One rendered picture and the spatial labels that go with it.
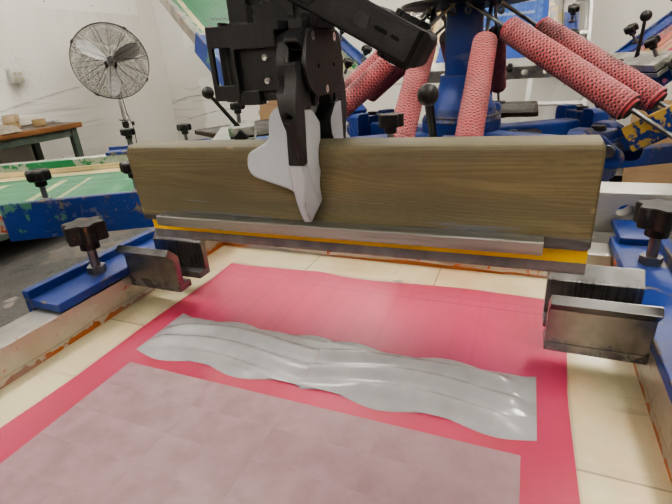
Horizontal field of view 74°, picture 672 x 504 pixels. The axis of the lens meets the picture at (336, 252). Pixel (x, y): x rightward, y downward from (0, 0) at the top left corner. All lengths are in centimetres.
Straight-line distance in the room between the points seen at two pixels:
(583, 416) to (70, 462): 37
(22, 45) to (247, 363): 458
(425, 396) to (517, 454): 7
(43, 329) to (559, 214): 46
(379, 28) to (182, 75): 552
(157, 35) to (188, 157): 556
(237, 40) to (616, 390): 39
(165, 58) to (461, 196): 570
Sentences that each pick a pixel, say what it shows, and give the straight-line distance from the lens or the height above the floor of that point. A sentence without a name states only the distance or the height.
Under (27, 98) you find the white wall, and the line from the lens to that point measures 481.
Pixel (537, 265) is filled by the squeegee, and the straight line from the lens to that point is 37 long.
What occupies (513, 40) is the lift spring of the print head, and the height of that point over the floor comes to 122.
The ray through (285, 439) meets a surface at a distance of 35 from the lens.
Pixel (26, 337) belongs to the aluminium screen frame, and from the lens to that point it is 51.
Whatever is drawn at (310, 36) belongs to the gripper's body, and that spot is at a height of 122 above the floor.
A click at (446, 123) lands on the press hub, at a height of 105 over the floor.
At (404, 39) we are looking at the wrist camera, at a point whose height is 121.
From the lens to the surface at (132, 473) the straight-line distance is 36.
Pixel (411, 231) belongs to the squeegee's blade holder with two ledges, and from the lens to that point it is 35.
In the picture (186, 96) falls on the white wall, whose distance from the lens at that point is 584.
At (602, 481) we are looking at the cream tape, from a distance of 35.
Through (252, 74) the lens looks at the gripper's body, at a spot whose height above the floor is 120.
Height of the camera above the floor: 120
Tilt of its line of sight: 23 degrees down
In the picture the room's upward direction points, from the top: 4 degrees counter-clockwise
